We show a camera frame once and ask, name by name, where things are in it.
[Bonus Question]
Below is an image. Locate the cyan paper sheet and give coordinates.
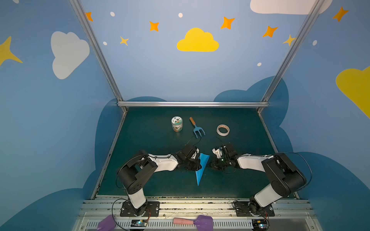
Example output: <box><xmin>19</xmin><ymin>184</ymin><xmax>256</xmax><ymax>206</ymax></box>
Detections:
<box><xmin>195</xmin><ymin>153</ymin><xmax>210</xmax><ymax>186</ymax></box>

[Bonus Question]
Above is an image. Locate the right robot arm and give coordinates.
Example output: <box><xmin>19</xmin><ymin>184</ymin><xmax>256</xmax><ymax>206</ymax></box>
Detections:
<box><xmin>211</xmin><ymin>143</ymin><xmax>307</xmax><ymax>214</ymax></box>

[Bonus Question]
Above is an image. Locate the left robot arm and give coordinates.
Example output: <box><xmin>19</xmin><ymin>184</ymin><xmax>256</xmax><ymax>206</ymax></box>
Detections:
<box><xmin>117</xmin><ymin>144</ymin><xmax>202</xmax><ymax>216</ymax></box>

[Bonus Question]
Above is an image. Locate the white double-sided tape roll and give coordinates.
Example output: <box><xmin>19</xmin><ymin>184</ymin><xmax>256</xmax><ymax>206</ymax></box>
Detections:
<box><xmin>216</xmin><ymin>124</ymin><xmax>230</xmax><ymax>137</ymax></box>

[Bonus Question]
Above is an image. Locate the small patterned jar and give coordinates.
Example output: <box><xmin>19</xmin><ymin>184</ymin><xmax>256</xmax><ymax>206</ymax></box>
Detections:
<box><xmin>171</xmin><ymin>116</ymin><xmax>183</xmax><ymax>132</ymax></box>

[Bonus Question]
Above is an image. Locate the right green circuit board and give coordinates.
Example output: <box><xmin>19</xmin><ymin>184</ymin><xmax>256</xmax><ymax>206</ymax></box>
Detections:
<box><xmin>252</xmin><ymin>219</ymin><xmax>269</xmax><ymax>231</ymax></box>

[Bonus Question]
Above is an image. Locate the green circuit board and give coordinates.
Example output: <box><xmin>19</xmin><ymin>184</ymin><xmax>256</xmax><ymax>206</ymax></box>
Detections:
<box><xmin>130</xmin><ymin>219</ymin><xmax>148</xmax><ymax>228</ymax></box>
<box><xmin>252</xmin><ymin>219</ymin><xmax>269</xmax><ymax>231</ymax></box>

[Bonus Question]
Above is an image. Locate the left green circuit board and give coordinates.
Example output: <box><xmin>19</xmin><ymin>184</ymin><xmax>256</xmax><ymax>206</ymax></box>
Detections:
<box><xmin>130</xmin><ymin>219</ymin><xmax>148</xmax><ymax>228</ymax></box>

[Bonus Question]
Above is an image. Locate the purple scoop left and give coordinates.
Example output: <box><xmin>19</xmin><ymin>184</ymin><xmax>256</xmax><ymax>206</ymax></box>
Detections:
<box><xmin>96</xmin><ymin>215</ymin><xmax>116</xmax><ymax>231</ymax></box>

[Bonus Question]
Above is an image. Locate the blue garden fork wooden handle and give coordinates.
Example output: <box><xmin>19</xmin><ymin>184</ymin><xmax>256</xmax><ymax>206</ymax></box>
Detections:
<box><xmin>189</xmin><ymin>117</ymin><xmax>206</xmax><ymax>138</ymax></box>

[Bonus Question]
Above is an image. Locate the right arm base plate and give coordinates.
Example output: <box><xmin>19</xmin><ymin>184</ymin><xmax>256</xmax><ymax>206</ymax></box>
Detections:
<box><xmin>232</xmin><ymin>200</ymin><xmax>275</xmax><ymax>217</ymax></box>

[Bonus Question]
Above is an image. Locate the right side floor rail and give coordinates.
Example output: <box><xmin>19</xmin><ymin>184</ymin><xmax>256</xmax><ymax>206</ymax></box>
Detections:
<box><xmin>257</xmin><ymin>112</ymin><xmax>300</xmax><ymax>200</ymax></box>

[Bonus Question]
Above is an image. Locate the floor rail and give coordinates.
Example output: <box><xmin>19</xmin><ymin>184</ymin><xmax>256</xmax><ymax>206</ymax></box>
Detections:
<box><xmin>90</xmin><ymin>111</ymin><xmax>127</xmax><ymax>200</ymax></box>
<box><xmin>257</xmin><ymin>112</ymin><xmax>300</xmax><ymax>200</ymax></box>

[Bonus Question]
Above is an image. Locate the purple shovel pink handle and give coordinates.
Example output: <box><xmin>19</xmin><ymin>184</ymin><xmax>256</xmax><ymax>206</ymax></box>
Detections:
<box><xmin>173</xmin><ymin>215</ymin><xmax>214</xmax><ymax>231</ymax></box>

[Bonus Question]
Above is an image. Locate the aluminium right corner post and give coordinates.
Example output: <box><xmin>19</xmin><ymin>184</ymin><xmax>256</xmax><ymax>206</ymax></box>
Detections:
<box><xmin>257</xmin><ymin>0</ymin><xmax>325</xmax><ymax>114</ymax></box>

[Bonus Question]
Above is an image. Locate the aluminium corner post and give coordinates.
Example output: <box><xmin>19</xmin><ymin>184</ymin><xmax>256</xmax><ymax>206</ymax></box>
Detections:
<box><xmin>257</xmin><ymin>0</ymin><xmax>325</xmax><ymax>114</ymax></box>
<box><xmin>69</xmin><ymin>0</ymin><xmax>124</xmax><ymax>103</ymax></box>

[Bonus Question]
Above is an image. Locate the aluminium back frame rail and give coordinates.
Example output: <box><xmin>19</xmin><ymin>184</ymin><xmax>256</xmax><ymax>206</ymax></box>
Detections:
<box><xmin>118</xmin><ymin>101</ymin><xmax>269</xmax><ymax>108</ymax></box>

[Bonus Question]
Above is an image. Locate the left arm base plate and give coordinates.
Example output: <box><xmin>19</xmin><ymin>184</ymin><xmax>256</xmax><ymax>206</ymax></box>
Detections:
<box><xmin>120</xmin><ymin>201</ymin><xmax>160</xmax><ymax>217</ymax></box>

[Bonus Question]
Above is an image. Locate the front aluminium rail base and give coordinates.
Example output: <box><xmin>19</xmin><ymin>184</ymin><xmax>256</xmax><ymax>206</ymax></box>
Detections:
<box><xmin>73</xmin><ymin>196</ymin><xmax>322</xmax><ymax>231</ymax></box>

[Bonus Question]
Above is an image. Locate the left side floor rail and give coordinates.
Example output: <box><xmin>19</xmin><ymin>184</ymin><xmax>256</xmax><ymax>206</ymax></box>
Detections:
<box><xmin>90</xmin><ymin>111</ymin><xmax>127</xmax><ymax>200</ymax></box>

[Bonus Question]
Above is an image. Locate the aluminium left corner post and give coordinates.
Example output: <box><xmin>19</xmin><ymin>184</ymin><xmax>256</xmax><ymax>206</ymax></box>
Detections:
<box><xmin>69</xmin><ymin>0</ymin><xmax>124</xmax><ymax>103</ymax></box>

